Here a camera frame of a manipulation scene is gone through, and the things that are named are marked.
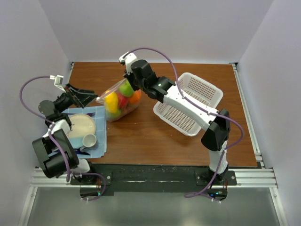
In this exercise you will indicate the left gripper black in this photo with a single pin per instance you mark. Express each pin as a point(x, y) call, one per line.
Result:
point(81, 98)

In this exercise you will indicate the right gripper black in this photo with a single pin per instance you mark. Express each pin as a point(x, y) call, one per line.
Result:
point(130, 78)

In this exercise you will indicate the clear zip top bag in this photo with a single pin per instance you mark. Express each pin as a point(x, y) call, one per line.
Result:
point(115, 88)

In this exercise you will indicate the white plastic basket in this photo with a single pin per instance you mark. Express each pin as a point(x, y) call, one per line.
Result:
point(188, 105)

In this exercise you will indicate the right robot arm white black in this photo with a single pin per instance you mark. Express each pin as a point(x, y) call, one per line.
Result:
point(214, 139)

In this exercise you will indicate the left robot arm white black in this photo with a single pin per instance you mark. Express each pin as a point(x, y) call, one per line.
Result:
point(54, 150)

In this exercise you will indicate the green fake apple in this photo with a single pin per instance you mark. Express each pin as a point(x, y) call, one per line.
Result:
point(126, 90)

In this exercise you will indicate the orange fake orange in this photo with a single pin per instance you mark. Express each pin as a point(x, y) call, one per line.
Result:
point(135, 98)

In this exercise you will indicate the red fake apple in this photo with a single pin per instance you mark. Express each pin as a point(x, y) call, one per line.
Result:
point(122, 101)

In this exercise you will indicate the yellow fake lemon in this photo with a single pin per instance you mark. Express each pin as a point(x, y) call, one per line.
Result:
point(111, 102)

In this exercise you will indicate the beige ceramic plate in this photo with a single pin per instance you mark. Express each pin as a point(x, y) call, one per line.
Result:
point(81, 125)

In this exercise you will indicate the white ceramic cup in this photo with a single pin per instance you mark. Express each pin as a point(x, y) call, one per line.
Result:
point(89, 141)

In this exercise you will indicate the blue checkered cloth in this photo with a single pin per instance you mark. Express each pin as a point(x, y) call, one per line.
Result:
point(98, 115)

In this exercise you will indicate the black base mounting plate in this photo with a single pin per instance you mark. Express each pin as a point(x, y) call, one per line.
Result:
point(152, 178)

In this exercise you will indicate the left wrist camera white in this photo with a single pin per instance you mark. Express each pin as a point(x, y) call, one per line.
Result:
point(58, 81)

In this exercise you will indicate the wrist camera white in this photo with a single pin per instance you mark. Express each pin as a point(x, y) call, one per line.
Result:
point(127, 59)
point(58, 81)

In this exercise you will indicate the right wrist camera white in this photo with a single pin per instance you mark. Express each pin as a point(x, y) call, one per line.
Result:
point(127, 59)

